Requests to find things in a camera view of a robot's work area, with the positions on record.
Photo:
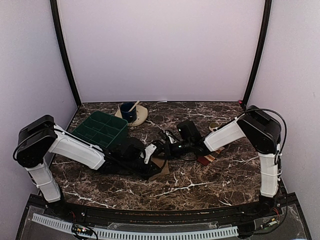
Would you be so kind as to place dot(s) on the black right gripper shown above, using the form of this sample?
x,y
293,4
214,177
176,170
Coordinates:
x,y
169,153

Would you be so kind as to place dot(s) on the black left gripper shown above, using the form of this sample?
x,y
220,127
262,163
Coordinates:
x,y
145,175

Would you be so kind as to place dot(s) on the tan sock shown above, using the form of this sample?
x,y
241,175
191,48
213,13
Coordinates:
x,y
161,165

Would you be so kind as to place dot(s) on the striped brown red sock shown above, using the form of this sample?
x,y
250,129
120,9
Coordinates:
x,y
207,159

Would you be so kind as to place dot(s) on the green plastic divided tray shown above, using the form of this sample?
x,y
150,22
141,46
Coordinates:
x,y
102,129

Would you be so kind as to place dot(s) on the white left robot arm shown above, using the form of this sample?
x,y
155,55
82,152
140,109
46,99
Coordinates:
x,y
44,136

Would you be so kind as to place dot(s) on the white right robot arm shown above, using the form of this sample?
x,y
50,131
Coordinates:
x,y
265,129

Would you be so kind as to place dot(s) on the dark blue cup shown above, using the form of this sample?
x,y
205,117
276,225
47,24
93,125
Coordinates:
x,y
128,112

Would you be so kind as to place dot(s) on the wooden stick in cup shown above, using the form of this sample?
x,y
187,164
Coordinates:
x,y
134,105

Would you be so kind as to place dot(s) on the small circuit board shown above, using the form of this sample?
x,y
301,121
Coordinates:
x,y
80,230

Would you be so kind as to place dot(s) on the white slotted cable duct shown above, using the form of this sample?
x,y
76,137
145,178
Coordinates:
x,y
125,231

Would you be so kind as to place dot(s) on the black front rail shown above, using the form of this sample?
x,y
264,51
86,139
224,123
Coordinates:
x,y
99,215

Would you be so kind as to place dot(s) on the black left frame post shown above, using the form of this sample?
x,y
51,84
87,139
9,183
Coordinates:
x,y
63,52

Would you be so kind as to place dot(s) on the black frame post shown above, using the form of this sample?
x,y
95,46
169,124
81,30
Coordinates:
x,y
63,52
258,53

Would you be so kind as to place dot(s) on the black right frame post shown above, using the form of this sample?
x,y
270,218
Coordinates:
x,y
258,53

